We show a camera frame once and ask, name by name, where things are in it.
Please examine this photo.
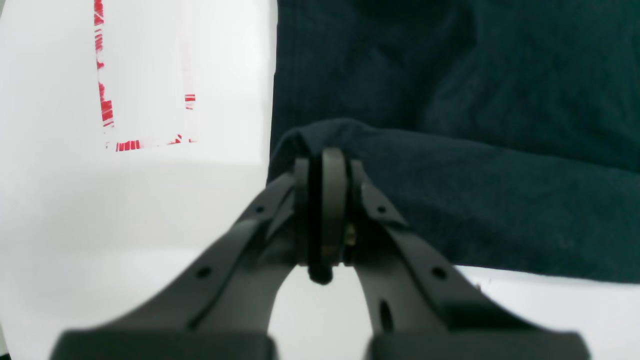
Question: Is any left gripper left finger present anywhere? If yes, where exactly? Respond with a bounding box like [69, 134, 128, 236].
[51, 159, 313, 360]

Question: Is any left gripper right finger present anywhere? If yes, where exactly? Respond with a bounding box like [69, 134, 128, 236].
[320, 148, 591, 360]

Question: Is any black t-shirt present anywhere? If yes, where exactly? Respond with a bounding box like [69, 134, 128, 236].
[268, 0, 640, 284]

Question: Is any red tape rectangle marking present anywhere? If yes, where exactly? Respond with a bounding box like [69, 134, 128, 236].
[93, 0, 198, 152]

